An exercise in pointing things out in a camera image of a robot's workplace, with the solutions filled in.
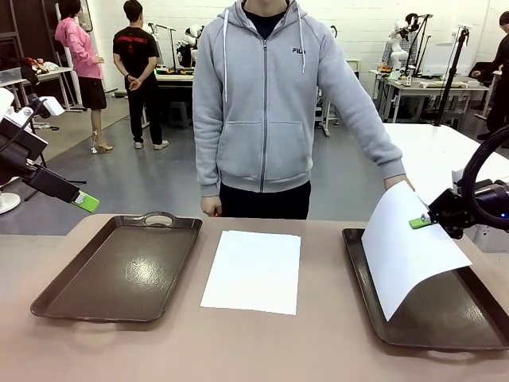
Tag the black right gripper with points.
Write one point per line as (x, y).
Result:
(449, 211)

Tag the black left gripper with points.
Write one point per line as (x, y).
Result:
(20, 153)

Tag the white A4 paper sheet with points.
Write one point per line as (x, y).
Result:
(250, 274)
(405, 258)

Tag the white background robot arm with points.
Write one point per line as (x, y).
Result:
(399, 51)

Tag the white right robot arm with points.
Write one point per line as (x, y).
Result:
(495, 240)

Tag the person's right forearm grey sleeve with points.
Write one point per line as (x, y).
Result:
(207, 159)

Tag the person's left forearm grey sleeve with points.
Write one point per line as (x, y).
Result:
(378, 147)

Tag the person's left hand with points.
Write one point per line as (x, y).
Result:
(399, 181)

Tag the person's right hand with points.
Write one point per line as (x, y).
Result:
(210, 207)

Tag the white round stand base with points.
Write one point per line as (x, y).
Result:
(8, 203)

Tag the brown plastic tray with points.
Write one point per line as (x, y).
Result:
(437, 318)
(119, 274)

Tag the white side table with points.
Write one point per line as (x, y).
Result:
(51, 71)

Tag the clear plastic storage box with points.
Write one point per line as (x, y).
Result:
(10, 75)

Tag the pile of clothes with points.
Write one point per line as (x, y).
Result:
(37, 65)

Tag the grey workbench with equipment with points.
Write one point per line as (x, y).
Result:
(429, 85)

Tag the mannequin in pink hoodie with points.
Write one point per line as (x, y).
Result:
(79, 47)

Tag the grey plastic stool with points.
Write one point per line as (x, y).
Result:
(179, 113)

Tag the black tripod stand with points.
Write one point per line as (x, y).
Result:
(451, 75)

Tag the person in black red-print t-shirt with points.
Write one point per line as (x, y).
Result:
(133, 47)

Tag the brown-topped workbench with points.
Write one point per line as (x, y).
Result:
(175, 77)

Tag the person in black clothes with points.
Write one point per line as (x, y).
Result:
(499, 79)

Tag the person in grey hoodie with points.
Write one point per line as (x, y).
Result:
(262, 99)

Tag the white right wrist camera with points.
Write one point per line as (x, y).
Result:
(458, 176)

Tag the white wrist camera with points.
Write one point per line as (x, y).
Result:
(51, 106)
(458, 176)

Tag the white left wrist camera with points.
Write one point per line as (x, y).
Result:
(51, 106)

